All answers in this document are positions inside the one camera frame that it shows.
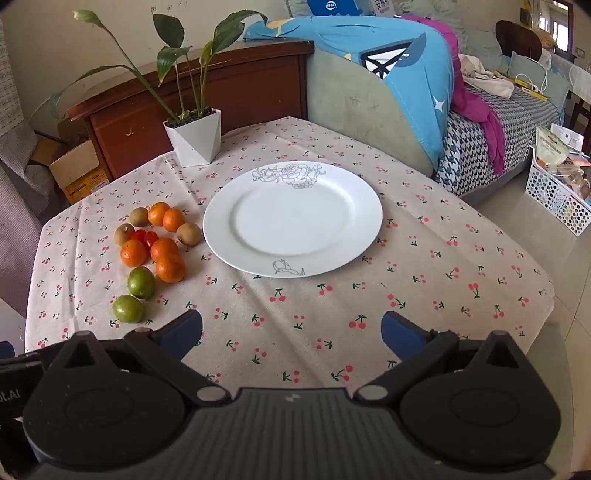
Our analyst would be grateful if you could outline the white cable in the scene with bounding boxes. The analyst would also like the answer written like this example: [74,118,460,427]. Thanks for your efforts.
[515,69,549,92]

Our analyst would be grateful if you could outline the magenta cloth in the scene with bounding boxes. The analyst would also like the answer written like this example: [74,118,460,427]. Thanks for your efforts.
[406,14,506,176]

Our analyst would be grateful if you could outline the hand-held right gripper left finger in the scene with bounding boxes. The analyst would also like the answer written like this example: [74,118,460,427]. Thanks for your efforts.
[46,310,232,404]

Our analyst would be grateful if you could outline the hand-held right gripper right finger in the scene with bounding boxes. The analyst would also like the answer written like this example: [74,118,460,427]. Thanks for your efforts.
[355,311,532,403]

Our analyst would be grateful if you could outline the snack packets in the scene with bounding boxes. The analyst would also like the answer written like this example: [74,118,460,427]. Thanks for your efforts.
[534,126,591,199]

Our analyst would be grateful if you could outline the green jujube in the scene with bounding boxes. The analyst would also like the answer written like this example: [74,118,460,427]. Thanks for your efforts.
[127,267,155,299]
[112,295,146,323]

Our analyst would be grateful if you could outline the checked grey cloth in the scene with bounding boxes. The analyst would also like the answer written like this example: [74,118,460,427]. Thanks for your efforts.
[0,28,63,319]

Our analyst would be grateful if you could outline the cherry print tablecloth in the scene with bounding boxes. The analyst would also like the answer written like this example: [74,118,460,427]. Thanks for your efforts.
[25,115,557,402]

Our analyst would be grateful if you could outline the orange mandarin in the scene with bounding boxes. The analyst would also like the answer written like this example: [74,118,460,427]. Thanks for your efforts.
[148,202,171,227]
[155,255,187,284]
[121,240,148,267]
[150,237,179,261]
[163,208,186,233]

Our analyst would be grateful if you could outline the white plate with line drawing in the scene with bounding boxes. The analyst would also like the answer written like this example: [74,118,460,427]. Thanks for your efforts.
[203,161,384,278]

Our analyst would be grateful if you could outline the dark wooden chair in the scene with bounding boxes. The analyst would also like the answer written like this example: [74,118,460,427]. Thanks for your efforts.
[495,21,542,61]

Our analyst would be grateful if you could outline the houndstooth sofa cover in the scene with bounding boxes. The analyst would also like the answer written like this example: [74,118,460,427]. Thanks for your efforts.
[436,85,561,195]

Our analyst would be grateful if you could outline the cardboard box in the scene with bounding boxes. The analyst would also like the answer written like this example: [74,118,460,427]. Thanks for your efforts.
[30,138,112,205]

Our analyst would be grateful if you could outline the cream cloth bag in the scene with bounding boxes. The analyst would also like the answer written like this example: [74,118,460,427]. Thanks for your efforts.
[459,53,514,97]

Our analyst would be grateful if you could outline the blue printed blanket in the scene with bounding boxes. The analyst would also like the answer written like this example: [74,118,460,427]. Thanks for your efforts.
[243,14,455,171]

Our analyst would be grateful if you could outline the blue box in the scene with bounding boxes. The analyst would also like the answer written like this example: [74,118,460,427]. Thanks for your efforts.
[307,0,361,17]

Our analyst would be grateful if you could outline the light blue cushion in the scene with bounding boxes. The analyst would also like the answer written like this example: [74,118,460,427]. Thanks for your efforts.
[508,51,571,112]

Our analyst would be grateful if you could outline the wooden cabinet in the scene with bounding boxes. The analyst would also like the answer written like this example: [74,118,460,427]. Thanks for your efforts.
[67,39,315,181]

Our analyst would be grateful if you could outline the green plant in white pot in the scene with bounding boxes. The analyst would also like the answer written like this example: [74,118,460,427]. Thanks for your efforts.
[44,9,269,168]

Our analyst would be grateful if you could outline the white perforated basket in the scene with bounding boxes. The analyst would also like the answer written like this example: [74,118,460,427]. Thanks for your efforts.
[525,145,591,237]

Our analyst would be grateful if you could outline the grey-green sofa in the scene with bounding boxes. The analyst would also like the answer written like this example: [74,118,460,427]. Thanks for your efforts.
[286,0,573,199]

